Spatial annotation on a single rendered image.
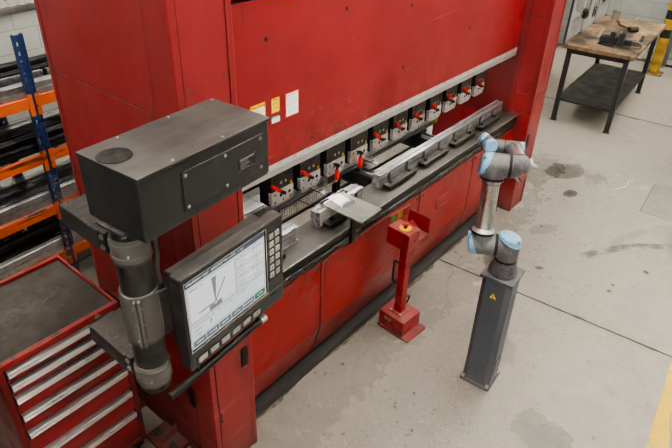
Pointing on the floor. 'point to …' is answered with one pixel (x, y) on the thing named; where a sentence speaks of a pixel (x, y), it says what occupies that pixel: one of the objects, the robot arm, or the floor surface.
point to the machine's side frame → (526, 59)
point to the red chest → (61, 365)
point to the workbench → (621, 53)
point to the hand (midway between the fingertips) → (529, 176)
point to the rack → (38, 158)
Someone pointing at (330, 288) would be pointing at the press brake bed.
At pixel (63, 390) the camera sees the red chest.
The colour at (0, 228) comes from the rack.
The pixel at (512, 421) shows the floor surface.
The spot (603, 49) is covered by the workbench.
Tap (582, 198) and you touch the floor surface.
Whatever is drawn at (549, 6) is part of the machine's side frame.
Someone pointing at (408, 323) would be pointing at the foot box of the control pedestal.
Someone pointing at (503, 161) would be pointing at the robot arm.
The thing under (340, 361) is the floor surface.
